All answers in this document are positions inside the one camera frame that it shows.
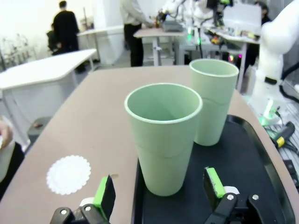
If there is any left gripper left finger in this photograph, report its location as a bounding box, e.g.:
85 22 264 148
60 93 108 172
50 175 117 224

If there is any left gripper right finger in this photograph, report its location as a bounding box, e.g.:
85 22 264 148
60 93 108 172
203 167 290 224

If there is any white paper doily coaster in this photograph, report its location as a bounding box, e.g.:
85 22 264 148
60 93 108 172
46 155 91 196

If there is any green cup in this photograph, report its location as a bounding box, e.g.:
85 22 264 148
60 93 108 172
124 83 203 196
189 58 239 147

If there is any person's left hand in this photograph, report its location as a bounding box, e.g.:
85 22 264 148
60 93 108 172
0 121 12 150

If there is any black plastic tray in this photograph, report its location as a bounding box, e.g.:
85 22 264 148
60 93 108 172
134 114 296 224

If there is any yellow black handheld scanner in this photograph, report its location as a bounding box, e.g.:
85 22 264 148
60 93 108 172
271 121 296 149

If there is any large white table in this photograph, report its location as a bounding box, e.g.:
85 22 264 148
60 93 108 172
0 48 98 150

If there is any grey lab table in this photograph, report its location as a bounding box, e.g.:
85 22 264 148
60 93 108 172
133 28 186 66

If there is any bystander in white shirt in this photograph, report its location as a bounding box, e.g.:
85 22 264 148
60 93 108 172
120 0 152 67

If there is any clear plastic storage box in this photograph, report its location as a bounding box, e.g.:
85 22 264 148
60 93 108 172
223 4 262 35

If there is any bystander in black clothes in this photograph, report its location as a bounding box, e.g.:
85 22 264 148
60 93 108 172
48 1 80 56

